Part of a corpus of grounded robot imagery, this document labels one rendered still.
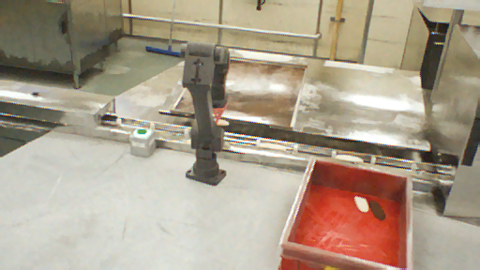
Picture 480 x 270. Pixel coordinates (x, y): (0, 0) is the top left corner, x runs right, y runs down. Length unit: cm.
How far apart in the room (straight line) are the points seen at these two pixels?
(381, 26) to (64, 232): 417
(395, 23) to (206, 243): 404
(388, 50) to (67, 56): 311
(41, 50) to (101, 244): 337
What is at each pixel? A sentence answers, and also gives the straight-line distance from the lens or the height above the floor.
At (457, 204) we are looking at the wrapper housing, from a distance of 163.
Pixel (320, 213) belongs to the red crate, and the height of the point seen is 82.
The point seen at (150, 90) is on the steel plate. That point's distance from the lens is 233.
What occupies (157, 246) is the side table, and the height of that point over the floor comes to 82.
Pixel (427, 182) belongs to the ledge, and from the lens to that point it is 173.
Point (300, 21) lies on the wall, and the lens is 542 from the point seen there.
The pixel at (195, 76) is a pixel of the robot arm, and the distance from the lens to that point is 127.
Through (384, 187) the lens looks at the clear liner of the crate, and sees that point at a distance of 161.
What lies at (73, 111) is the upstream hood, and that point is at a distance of 191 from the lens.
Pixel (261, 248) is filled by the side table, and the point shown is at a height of 82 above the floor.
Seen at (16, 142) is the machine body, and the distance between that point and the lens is 213.
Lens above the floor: 170
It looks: 27 degrees down
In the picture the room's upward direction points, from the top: 3 degrees clockwise
